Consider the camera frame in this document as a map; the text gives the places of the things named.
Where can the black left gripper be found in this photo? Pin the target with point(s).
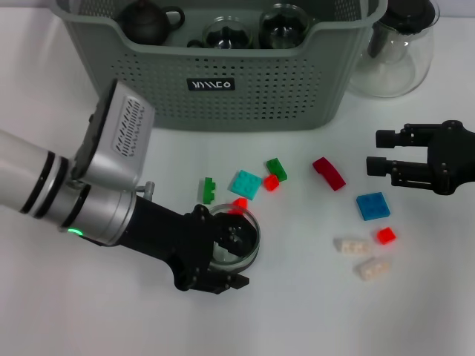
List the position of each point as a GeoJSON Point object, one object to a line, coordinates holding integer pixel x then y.
{"type": "Point", "coordinates": [174, 241]}

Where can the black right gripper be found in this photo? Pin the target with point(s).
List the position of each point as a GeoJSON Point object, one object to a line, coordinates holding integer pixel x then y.
{"type": "Point", "coordinates": [454, 159]}

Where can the glass teacup with black base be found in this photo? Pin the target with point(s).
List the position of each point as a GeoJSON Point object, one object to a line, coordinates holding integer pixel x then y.
{"type": "Point", "coordinates": [237, 261]}
{"type": "Point", "coordinates": [284, 29]}
{"type": "Point", "coordinates": [226, 35]}

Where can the red sloped toy brick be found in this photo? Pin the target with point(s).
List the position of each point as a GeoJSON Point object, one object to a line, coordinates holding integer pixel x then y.
{"type": "Point", "coordinates": [240, 203]}

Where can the narrow green toy brick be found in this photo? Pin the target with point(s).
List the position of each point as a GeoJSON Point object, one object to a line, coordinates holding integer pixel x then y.
{"type": "Point", "coordinates": [209, 191]}

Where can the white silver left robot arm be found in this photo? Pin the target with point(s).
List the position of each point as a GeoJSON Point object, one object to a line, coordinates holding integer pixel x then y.
{"type": "Point", "coordinates": [33, 174]}

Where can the grey-green perforated storage bin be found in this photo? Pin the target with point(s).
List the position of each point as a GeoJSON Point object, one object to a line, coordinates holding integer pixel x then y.
{"type": "Point", "coordinates": [259, 92]}

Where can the blue square toy plate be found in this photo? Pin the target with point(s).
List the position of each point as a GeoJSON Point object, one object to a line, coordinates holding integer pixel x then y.
{"type": "Point", "coordinates": [373, 206]}

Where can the dark red curved toy brick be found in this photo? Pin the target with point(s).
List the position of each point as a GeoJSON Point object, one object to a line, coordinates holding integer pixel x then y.
{"type": "Point", "coordinates": [328, 173]}

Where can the teal square toy plate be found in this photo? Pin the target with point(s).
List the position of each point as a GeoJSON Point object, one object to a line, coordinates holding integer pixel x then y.
{"type": "Point", "coordinates": [245, 184]}

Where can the small red toy brick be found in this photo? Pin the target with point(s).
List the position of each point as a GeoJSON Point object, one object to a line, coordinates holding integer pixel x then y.
{"type": "Point", "coordinates": [271, 182]}
{"type": "Point", "coordinates": [386, 235]}

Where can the glass carafe with black lid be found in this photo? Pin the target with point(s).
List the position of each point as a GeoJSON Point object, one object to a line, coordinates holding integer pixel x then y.
{"type": "Point", "coordinates": [393, 66]}

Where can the cream toy brick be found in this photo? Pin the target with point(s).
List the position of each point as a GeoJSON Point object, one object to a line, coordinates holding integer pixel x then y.
{"type": "Point", "coordinates": [373, 269]}
{"type": "Point", "coordinates": [352, 245]}

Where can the green rectangular toy brick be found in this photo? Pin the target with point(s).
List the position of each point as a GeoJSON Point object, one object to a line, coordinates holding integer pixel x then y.
{"type": "Point", "coordinates": [276, 167]}

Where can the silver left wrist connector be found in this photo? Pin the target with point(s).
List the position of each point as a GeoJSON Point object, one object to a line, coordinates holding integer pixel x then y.
{"type": "Point", "coordinates": [149, 188]}

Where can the dark clay teapot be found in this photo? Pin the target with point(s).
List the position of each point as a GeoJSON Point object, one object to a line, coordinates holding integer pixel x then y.
{"type": "Point", "coordinates": [143, 24]}

